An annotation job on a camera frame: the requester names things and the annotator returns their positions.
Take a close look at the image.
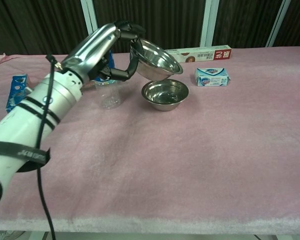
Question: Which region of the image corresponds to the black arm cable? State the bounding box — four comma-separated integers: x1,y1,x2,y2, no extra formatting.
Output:
36,54,60,240

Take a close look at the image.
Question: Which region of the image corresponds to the metal bowl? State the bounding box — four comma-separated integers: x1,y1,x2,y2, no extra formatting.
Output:
141,78,190,112
129,37,184,82

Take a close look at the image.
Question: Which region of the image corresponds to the blue cookie box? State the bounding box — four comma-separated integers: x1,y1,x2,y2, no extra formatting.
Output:
5,73,29,114

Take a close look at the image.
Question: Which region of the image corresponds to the black printed velcro strap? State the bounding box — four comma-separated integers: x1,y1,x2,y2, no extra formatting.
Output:
0,141,51,166

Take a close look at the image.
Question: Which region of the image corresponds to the long baking paper box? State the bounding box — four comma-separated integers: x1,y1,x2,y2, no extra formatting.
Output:
163,44,233,64

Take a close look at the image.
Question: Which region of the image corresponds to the pink table cloth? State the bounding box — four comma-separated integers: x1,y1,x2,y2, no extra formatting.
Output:
0,45,300,233

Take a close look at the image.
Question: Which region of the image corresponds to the white blue soap box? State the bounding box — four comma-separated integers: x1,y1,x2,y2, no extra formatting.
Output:
194,66,232,88

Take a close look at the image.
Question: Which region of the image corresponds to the white partition post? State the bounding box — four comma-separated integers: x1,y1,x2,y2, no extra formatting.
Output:
202,0,214,49
266,0,291,48
80,0,99,35

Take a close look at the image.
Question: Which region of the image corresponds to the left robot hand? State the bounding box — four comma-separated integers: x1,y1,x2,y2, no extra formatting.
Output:
60,19,147,87

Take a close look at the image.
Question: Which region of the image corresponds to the clear plastic cup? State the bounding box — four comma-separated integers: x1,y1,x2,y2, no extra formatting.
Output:
94,49,122,110

